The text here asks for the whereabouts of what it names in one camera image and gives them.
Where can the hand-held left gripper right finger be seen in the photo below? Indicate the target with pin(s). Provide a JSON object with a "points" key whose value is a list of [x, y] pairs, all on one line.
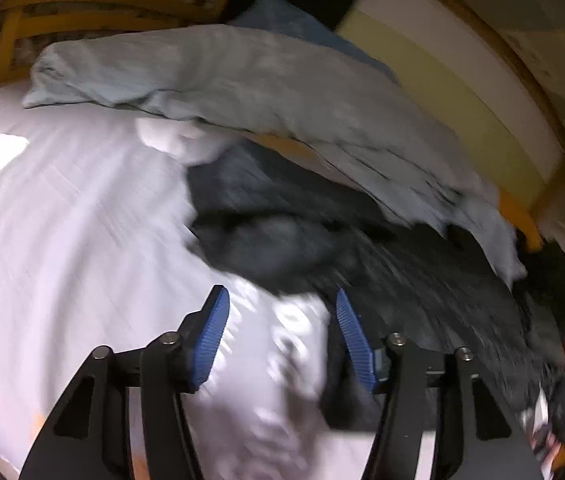
{"points": [[355, 340]]}

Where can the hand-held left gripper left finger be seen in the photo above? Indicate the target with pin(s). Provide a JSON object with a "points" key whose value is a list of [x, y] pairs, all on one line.
{"points": [[210, 340]]}

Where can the black down coat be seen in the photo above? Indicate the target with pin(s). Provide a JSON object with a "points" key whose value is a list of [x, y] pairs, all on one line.
{"points": [[412, 285]]}

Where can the black jacket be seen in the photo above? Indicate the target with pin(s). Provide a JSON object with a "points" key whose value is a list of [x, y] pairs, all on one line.
{"points": [[552, 290]]}

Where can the white bed sheet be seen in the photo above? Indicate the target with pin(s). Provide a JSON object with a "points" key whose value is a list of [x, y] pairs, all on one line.
{"points": [[62, 235]]}

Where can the light blue duvet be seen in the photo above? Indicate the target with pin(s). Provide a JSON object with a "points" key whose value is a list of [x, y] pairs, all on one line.
{"points": [[262, 85]]}

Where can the patterned beige curtain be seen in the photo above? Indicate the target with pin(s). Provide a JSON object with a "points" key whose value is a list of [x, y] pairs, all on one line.
{"points": [[112, 22]]}

